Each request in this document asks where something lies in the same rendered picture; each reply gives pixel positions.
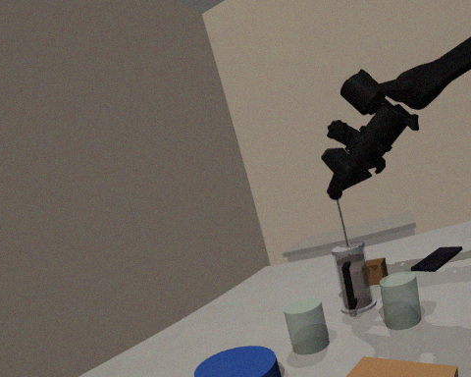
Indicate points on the glass french press with black knob plunger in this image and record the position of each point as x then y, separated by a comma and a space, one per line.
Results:
353, 275

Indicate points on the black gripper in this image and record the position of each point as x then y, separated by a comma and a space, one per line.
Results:
351, 169

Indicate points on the blue cylinder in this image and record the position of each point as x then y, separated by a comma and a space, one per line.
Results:
240, 362

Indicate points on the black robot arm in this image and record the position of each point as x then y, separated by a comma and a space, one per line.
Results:
416, 88

